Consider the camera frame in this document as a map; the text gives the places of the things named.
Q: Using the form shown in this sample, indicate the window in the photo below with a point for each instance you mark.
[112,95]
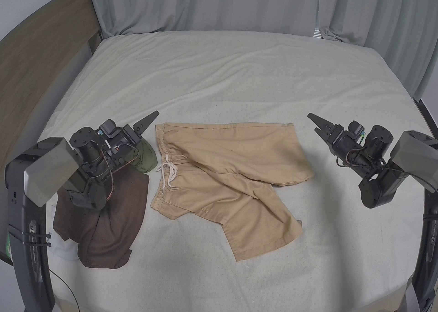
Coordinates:
[317,33]

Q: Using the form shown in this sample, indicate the bed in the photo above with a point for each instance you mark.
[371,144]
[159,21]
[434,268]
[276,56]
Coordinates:
[239,74]

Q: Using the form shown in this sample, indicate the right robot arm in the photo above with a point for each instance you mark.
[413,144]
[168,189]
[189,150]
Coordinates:
[410,156]

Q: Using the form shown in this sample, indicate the beige shorts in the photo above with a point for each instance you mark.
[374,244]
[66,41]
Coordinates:
[222,153]

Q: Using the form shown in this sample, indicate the brown garment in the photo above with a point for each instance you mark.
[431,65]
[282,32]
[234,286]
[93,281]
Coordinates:
[119,208]

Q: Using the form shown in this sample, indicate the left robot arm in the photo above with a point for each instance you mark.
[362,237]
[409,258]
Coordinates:
[44,167]

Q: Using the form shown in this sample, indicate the white garment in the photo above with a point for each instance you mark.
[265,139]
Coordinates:
[65,250]

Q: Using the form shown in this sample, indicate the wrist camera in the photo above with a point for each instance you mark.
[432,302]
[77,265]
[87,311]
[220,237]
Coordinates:
[108,127]
[356,130]

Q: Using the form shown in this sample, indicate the green garment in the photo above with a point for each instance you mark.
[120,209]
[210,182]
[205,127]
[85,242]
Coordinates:
[147,160]

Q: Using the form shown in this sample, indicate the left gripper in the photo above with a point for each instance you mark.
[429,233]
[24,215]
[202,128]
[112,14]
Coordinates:
[125,141]

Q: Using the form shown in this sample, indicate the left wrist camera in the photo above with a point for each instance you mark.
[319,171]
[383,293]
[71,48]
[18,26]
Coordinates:
[108,127]

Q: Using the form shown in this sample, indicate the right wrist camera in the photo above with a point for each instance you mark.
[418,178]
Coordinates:
[356,130]

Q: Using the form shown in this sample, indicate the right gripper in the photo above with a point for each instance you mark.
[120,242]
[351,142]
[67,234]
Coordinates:
[344,144]

